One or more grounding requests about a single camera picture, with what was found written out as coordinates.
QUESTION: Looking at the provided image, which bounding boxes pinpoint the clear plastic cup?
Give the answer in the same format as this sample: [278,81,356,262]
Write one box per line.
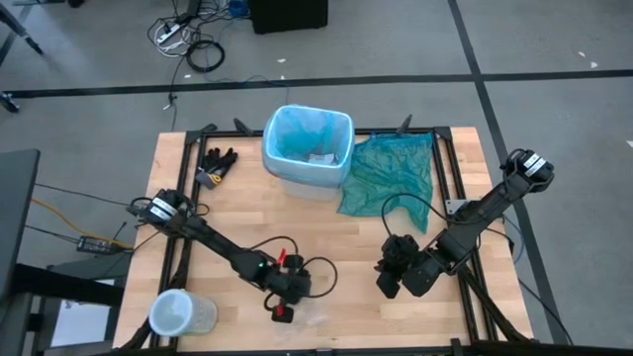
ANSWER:
[147,288,220,339]

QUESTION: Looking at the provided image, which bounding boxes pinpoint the yellow cable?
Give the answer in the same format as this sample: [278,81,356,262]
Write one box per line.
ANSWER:
[31,197,136,249]

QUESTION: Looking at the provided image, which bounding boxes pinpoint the coiled black cable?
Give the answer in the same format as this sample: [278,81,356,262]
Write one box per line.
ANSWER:
[185,40,226,74]

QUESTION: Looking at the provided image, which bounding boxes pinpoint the black power adapter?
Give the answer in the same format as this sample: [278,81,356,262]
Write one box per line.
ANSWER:
[75,234,126,256]

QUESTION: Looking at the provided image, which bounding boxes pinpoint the black tripod leg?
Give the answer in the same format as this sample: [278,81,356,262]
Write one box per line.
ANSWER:
[0,0,45,56]

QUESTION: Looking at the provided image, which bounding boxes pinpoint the grey metal bracket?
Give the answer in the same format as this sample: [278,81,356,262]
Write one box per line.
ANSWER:
[444,198,469,217]

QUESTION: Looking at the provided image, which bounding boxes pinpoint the white power strip with cables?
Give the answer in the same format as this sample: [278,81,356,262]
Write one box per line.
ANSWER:
[146,0,248,58]

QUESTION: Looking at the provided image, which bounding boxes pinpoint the black aluminium table frame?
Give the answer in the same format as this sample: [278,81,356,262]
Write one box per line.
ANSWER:
[113,114,538,356]

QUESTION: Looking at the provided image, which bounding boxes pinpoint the black computer tower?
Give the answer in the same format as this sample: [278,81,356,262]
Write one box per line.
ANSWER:
[247,0,329,36]

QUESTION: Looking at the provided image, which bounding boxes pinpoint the teal green trash bag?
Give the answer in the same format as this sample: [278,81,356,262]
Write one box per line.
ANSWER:
[337,132,436,235]

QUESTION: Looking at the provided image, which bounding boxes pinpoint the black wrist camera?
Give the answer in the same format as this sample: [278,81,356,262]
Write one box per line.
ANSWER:
[376,270,403,300]
[270,303,296,324]

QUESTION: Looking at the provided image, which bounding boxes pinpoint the light blue trash bag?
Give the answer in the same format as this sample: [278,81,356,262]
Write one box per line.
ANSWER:
[261,104,356,190]

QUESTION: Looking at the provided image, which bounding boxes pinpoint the white plastic trash bin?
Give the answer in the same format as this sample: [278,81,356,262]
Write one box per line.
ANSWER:
[261,104,356,202]

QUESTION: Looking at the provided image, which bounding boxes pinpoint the black yellow work glove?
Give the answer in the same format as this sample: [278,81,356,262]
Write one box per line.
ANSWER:
[195,146,240,191]

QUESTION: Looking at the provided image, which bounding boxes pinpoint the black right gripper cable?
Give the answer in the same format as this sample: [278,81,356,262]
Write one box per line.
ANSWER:
[380,192,449,239]

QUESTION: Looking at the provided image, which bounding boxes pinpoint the black side desk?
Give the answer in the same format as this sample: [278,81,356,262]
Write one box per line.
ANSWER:
[0,147,42,299]

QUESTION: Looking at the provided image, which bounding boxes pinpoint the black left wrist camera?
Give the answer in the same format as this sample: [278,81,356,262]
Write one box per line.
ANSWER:
[270,303,296,324]

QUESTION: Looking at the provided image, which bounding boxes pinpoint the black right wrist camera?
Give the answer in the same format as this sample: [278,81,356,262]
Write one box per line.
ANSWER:
[376,270,403,300]

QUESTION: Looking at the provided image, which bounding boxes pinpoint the clear plastic wrap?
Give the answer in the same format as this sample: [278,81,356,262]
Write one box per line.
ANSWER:
[275,307,338,343]

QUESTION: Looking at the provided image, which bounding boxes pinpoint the blue cable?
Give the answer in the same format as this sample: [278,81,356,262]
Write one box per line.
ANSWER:
[500,214,526,264]

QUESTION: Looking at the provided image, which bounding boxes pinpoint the torn white paper piece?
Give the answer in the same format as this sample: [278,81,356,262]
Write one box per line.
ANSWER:
[305,151,342,167]

